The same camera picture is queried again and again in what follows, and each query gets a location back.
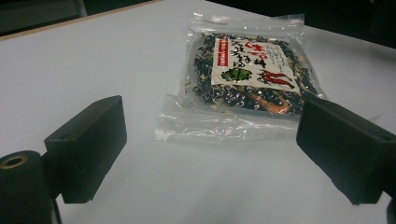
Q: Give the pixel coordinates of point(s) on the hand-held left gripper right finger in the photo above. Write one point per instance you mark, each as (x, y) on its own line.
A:
(345, 149)

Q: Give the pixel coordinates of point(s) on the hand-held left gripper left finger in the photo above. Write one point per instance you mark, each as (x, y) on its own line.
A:
(88, 146)

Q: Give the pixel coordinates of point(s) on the clear bag of dried vegetables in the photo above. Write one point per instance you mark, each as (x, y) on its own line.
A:
(241, 79)

